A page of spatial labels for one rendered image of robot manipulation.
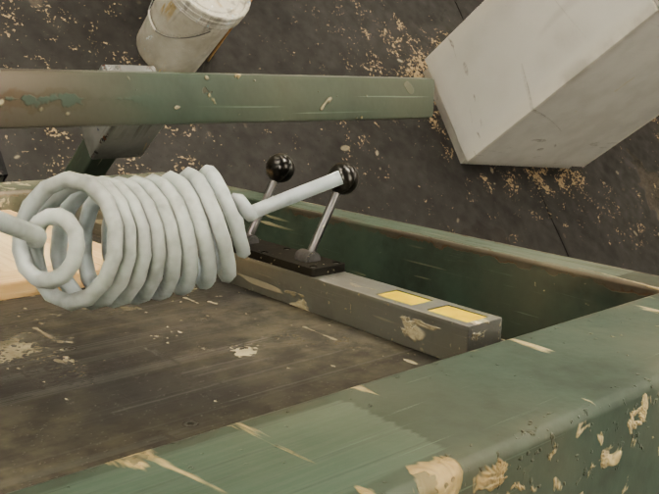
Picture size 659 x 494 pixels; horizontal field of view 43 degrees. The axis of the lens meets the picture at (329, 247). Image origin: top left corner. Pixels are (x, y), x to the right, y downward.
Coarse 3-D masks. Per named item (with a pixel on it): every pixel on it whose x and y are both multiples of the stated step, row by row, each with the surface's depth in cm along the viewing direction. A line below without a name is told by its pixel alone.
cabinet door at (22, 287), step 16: (0, 240) 117; (48, 240) 116; (0, 256) 108; (48, 256) 108; (96, 256) 108; (0, 272) 98; (16, 272) 98; (96, 272) 100; (0, 288) 93; (16, 288) 94; (32, 288) 95
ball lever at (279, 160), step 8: (272, 160) 104; (280, 160) 104; (288, 160) 104; (272, 168) 104; (280, 168) 103; (288, 168) 104; (272, 176) 104; (280, 176) 104; (288, 176) 104; (272, 184) 104; (272, 192) 105; (256, 224) 104; (248, 232) 104; (248, 240) 102; (256, 240) 103
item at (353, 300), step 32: (96, 224) 130; (256, 288) 99; (288, 288) 94; (320, 288) 90; (352, 288) 87; (384, 288) 87; (352, 320) 86; (384, 320) 83; (416, 320) 79; (448, 320) 76; (480, 320) 77; (448, 352) 77
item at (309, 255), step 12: (336, 168) 95; (348, 168) 95; (348, 180) 95; (336, 192) 96; (348, 192) 96; (324, 216) 95; (324, 228) 95; (312, 240) 95; (300, 252) 95; (312, 252) 94
